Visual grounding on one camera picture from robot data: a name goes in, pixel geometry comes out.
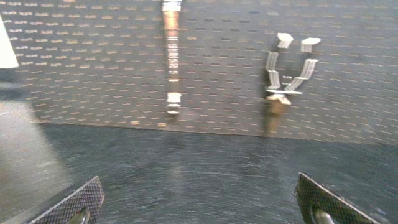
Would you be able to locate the black pegboard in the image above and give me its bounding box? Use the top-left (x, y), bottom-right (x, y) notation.
top-left (0, 0), bottom-right (398, 147)

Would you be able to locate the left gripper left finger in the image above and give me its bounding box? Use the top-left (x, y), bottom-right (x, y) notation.
top-left (26, 175), bottom-right (106, 224)

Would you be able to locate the wrench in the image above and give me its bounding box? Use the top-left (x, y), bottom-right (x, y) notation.
top-left (161, 0), bottom-right (184, 116)

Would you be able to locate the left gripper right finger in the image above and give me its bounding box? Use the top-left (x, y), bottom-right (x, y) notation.
top-left (293, 172), bottom-right (382, 224)

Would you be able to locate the metal hook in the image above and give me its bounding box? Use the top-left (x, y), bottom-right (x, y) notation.
top-left (264, 32), bottom-right (322, 106)

